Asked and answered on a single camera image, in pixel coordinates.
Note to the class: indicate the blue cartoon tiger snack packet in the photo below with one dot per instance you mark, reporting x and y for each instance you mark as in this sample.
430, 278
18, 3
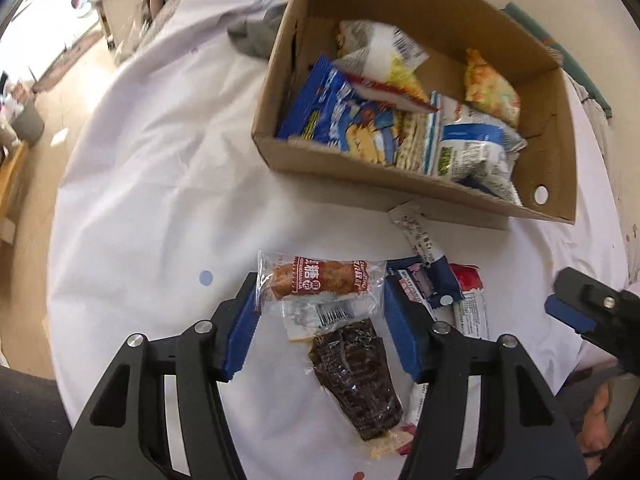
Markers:
330, 110

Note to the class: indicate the clear brown snack bar packet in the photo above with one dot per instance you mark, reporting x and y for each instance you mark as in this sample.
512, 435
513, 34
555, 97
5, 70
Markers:
320, 280

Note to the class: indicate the dark blue purple snack packet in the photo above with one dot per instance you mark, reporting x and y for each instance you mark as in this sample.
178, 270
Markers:
425, 282

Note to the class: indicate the white yellow red snack packet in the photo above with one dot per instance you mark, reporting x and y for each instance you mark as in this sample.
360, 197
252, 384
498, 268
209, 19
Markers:
385, 45

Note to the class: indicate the white paper scrap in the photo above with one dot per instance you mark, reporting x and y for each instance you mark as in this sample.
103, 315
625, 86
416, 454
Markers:
60, 136

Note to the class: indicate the person's left leg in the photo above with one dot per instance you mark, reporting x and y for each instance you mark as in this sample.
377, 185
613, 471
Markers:
25, 425

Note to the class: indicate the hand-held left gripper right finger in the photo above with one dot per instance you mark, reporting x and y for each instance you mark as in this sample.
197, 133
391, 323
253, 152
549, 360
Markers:
405, 330

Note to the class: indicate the dark grey cloth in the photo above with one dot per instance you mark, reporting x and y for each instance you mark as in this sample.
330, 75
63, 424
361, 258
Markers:
255, 35

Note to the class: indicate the dark brown snack packet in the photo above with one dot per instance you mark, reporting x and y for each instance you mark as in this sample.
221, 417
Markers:
355, 380

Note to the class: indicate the person's right leg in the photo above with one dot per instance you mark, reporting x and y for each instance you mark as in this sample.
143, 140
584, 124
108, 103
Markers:
622, 400

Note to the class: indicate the person's leg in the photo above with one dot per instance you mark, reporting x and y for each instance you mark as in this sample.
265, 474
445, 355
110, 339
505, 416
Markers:
25, 425
622, 400

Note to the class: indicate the orange yellow snack packet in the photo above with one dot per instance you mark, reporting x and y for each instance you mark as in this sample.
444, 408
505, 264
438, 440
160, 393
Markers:
490, 90

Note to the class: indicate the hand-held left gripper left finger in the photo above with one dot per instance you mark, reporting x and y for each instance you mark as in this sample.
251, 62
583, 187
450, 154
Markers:
240, 330

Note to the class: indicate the wooden stool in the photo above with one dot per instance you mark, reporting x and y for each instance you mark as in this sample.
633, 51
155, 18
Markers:
10, 175

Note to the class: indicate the white blue snack packet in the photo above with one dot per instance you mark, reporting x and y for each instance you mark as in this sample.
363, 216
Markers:
475, 155

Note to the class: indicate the grey waste bin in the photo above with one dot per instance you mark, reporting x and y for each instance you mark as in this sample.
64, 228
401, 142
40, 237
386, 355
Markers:
27, 120

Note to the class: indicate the white bed sheet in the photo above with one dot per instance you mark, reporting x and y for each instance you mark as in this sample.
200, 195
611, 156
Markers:
150, 160

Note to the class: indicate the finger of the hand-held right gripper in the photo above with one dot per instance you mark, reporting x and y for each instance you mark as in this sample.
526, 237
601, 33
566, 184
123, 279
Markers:
565, 310
615, 347

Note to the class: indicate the pink dotted quilt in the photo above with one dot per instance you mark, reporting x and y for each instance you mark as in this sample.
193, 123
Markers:
627, 200

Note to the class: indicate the white washing machine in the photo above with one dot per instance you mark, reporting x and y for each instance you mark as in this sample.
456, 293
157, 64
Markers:
80, 0

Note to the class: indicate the brown cardboard box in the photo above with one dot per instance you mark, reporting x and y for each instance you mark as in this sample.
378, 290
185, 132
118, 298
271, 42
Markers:
350, 180

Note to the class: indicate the white blue-edged cracker packet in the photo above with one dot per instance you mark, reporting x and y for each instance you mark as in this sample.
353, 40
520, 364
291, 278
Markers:
415, 140

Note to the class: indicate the person's right hand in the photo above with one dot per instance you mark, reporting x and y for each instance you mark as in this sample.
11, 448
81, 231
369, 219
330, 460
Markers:
597, 420

